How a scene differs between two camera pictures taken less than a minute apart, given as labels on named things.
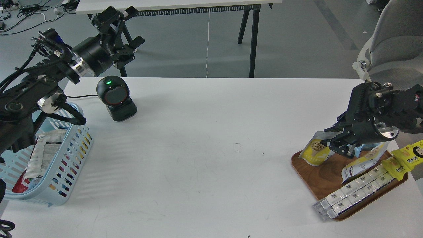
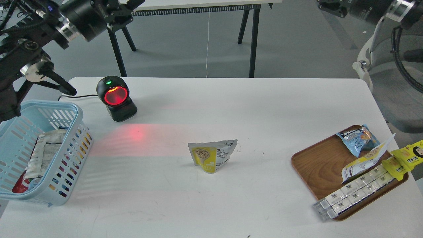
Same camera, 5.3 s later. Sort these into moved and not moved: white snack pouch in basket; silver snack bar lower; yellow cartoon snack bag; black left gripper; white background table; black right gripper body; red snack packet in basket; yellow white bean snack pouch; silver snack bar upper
Moved: black right gripper body; yellow white bean snack pouch; black left gripper
Not moved: silver snack bar lower; white background table; silver snack bar upper; white snack pouch in basket; red snack packet in basket; yellow cartoon snack bag
